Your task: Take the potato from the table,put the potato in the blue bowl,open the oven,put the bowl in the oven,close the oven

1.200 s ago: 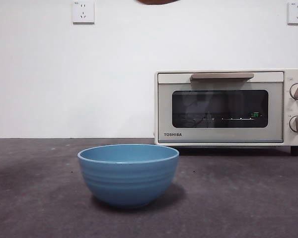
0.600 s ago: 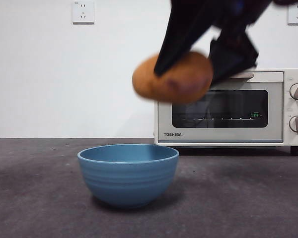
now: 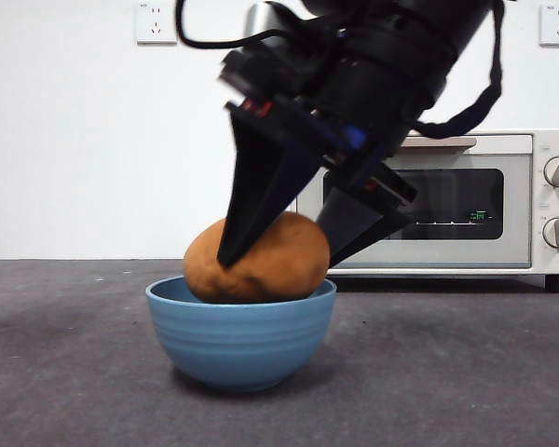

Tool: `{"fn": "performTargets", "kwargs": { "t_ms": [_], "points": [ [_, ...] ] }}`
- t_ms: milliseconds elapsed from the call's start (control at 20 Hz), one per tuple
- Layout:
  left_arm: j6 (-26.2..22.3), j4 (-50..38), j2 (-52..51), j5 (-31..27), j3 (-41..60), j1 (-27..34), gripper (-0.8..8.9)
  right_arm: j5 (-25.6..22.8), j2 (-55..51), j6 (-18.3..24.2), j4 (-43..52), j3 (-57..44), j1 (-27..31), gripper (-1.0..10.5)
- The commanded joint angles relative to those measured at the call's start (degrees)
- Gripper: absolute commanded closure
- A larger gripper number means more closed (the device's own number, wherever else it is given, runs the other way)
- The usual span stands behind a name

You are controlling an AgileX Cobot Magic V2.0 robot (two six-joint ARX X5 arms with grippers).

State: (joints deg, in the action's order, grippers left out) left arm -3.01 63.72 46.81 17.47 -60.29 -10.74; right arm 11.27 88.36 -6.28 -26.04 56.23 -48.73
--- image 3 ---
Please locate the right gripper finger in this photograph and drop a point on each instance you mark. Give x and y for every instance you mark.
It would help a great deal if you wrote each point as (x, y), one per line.
(261, 186)
(354, 223)

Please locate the brown potato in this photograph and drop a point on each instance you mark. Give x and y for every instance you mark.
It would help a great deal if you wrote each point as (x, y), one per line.
(279, 261)

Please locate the glass oven door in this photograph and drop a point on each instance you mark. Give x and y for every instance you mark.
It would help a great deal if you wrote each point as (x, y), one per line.
(447, 251)

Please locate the blue ceramic bowl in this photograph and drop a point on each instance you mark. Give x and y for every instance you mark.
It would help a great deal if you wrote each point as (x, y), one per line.
(240, 344)

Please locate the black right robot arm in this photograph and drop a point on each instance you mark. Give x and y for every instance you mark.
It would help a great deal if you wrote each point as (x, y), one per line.
(400, 60)

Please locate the cream Toshiba toaster oven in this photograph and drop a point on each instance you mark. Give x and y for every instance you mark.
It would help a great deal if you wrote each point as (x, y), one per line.
(535, 261)

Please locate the dark oven foot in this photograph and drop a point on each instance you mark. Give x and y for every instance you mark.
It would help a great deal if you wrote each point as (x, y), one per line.
(553, 283)

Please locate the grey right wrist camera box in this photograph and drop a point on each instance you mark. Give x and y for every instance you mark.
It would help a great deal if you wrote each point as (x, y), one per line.
(263, 23)

